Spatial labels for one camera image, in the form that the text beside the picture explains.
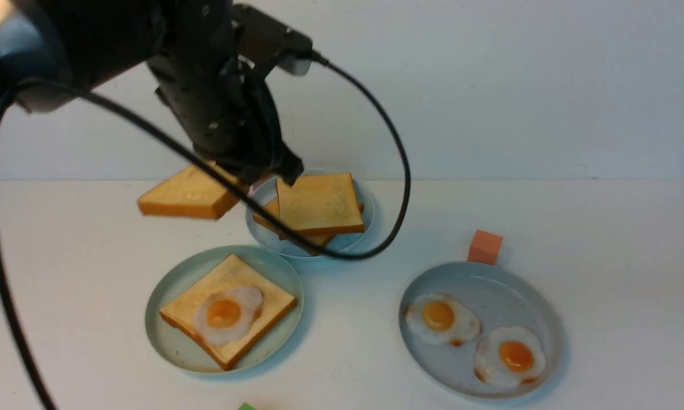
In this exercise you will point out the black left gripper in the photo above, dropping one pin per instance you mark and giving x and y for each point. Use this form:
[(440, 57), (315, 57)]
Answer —
[(220, 104)]

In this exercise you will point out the fried egg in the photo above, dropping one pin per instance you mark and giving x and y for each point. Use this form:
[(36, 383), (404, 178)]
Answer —
[(441, 320), (509, 357), (227, 316)]

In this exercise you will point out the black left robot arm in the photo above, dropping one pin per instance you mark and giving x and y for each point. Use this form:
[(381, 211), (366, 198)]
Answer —
[(84, 43)]

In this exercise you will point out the grey bread plate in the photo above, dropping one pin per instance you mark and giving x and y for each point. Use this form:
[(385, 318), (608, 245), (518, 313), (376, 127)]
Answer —
[(270, 238)]

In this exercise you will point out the pink foam cube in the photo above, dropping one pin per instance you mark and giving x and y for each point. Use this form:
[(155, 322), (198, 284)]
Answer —
[(262, 180)]

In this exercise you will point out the green empty plate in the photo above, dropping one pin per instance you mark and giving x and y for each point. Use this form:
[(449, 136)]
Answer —
[(180, 351)]

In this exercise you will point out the orange foam cube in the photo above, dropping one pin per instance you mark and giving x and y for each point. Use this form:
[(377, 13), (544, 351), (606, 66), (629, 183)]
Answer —
[(484, 247)]

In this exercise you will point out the green foam cube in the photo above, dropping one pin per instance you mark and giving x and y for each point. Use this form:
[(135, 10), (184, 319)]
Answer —
[(246, 406)]

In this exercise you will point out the grey egg plate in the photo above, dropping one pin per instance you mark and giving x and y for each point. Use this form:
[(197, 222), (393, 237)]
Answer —
[(498, 298)]

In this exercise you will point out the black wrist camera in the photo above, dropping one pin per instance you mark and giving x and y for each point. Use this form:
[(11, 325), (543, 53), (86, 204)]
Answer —
[(266, 43)]

